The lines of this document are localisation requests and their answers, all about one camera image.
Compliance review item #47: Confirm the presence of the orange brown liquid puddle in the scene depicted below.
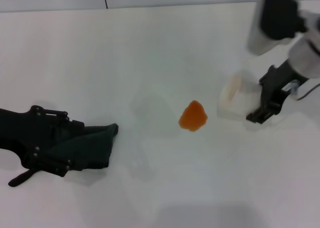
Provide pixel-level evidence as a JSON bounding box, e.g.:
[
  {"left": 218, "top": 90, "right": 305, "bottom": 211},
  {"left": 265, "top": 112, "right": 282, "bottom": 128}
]
[{"left": 178, "top": 100, "right": 209, "bottom": 133}]

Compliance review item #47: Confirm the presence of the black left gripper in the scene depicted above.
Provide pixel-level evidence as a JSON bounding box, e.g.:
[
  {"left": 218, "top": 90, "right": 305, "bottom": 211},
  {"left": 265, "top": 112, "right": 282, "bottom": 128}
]
[{"left": 0, "top": 105, "right": 85, "bottom": 178}]

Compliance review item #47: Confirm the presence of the thin grey cable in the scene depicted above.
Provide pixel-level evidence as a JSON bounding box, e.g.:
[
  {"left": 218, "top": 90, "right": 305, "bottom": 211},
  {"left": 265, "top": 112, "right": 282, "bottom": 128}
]
[{"left": 296, "top": 82, "right": 320, "bottom": 101}]

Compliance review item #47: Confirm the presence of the silver right wrist connector plug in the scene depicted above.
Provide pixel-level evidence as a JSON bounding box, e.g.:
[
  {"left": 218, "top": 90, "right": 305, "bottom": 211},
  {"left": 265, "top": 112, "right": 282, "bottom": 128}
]
[{"left": 282, "top": 79, "right": 301, "bottom": 95}]

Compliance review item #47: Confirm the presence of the dark rag with strap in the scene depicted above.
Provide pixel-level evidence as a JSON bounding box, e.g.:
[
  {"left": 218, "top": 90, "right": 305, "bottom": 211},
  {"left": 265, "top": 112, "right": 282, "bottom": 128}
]
[{"left": 7, "top": 122, "right": 119, "bottom": 188}]

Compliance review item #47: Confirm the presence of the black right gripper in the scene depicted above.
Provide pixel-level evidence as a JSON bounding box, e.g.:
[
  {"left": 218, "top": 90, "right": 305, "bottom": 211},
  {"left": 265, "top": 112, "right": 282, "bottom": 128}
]
[{"left": 246, "top": 61, "right": 305, "bottom": 125}]

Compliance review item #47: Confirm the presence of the white paper cup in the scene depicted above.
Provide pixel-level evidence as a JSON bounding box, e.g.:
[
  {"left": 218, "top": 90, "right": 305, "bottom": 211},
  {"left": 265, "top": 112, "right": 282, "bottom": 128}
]
[{"left": 216, "top": 71, "right": 263, "bottom": 119}]

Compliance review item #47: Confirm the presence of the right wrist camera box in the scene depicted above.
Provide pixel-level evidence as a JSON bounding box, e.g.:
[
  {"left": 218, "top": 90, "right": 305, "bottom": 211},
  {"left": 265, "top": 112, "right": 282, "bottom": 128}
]
[{"left": 246, "top": 0, "right": 308, "bottom": 56}]

